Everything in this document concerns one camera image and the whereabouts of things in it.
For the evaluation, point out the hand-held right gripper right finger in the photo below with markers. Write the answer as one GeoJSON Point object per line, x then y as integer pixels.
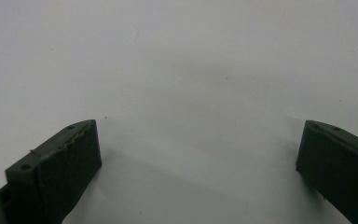
{"type": "Point", "coordinates": [338, 168]}

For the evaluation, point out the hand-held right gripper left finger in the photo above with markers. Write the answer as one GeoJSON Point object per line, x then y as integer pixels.
{"type": "Point", "coordinates": [56, 174]}

